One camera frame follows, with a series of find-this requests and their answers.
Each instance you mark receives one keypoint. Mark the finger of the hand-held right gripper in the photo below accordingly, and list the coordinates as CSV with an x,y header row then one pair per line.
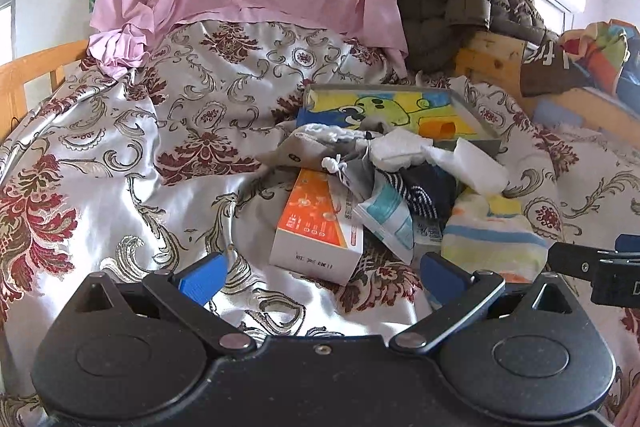
x,y
575,259

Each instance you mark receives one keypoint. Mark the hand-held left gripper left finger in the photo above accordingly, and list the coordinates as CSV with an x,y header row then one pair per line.
x,y
202,279

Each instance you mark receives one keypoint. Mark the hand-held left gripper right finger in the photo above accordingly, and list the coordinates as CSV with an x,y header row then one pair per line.
x,y
442,277

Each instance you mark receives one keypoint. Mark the pastel striped towel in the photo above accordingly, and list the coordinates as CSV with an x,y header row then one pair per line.
x,y
490,232

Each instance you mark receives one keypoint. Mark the dark striped sock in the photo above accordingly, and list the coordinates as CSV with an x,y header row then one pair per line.
x,y
425,194

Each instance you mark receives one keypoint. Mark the white terry cloth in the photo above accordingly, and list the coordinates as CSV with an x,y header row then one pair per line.
x,y
400,152
480,167

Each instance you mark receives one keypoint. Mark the yellow blue picture box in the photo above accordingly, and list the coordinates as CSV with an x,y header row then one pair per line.
x,y
395,109

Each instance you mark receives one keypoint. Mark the face mask packet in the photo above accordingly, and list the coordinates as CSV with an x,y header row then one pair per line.
x,y
387,217

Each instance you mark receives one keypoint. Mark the orange and white carton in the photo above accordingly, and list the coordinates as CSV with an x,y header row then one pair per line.
x,y
315,227

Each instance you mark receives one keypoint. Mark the floral satin blanket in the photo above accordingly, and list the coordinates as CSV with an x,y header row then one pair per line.
x,y
125,157

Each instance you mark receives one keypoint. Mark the brown printed cloth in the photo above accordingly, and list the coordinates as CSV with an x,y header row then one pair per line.
x,y
542,69

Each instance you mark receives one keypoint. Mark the colourful printed cloth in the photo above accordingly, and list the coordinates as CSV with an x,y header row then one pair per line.
x,y
600,52

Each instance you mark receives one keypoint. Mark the wooden headboard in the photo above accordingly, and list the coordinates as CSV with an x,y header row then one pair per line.
x,y
492,54

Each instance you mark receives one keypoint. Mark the wooden bed frame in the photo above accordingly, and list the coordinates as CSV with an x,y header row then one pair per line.
x,y
30,67

